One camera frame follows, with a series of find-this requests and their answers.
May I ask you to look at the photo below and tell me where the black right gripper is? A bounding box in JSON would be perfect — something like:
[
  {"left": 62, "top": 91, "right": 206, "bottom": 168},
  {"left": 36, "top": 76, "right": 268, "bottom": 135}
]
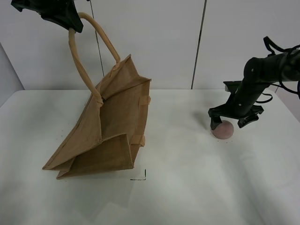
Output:
[{"left": 208, "top": 81, "right": 264, "bottom": 130}]

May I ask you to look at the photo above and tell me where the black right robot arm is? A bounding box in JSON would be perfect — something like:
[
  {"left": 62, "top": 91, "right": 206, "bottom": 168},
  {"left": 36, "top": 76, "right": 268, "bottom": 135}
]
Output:
[{"left": 208, "top": 47, "right": 300, "bottom": 130}]

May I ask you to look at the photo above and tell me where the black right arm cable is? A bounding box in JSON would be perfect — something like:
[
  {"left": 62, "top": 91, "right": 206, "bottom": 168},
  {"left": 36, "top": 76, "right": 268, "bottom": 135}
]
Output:
[{"left": 257, "top": 36, "right": 300, "bottom": 104}]

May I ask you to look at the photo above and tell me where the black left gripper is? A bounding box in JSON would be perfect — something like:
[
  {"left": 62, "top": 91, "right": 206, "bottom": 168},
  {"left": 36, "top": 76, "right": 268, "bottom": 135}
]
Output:
[{"left": 11, "top": 0, "right": 83, "bottom": 33}]

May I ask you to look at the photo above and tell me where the pink peach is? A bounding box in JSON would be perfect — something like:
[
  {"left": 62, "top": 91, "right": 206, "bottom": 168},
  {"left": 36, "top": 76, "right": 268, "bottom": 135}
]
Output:
[{"left": 211, "top": 120, "right": 234, "bottom": 140}]

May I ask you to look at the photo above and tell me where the brown linen tote bag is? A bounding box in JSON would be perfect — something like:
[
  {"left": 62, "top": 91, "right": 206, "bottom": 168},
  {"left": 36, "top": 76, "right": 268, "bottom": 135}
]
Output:
[{"left": 43, "top": 12, "right": 151, "bottom": 179}]

